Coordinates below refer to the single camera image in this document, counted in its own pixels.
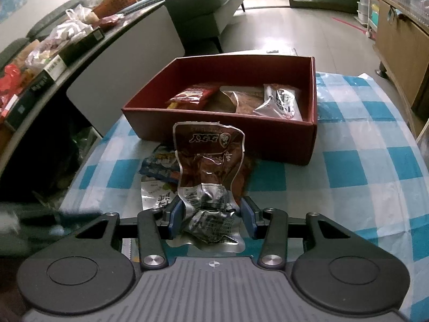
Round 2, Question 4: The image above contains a grey white side cabinet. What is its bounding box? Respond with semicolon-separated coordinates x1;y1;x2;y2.
1;2;184;168

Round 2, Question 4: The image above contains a red green snack packet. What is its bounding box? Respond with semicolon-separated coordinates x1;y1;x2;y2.
167;84;220;111

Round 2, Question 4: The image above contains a brown orange snack packet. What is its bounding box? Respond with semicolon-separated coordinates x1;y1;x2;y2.
220;86;264;115

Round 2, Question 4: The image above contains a black box on cabinet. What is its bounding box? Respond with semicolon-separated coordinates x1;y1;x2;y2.
5;28;105;131

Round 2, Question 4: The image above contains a white rolling cart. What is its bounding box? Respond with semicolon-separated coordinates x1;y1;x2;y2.
355;0;380;41

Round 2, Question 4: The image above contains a red cardboard box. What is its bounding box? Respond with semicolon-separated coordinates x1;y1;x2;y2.
122;52;318;166

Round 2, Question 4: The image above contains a brown vacuum meat packet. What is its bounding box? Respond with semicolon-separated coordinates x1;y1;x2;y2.
169;121;245;253

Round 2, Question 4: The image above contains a wooden sideboard cabinet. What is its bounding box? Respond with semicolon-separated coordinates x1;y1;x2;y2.
374;0;428;137

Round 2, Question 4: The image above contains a green grey sofa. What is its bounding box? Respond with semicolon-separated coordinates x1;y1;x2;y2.
121;0;244;55

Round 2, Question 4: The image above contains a blue white checkered tablecloth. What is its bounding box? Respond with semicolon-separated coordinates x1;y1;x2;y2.
60;73;428;321

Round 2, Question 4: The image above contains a blue cartoon snack bag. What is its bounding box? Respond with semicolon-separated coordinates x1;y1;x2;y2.
139;145;180;184

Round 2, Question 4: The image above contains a white boxed snack pack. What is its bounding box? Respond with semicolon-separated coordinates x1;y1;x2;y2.
140;177;177;210

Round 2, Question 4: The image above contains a silver noodle snack bag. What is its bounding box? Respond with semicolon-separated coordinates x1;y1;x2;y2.
253;84;302;121

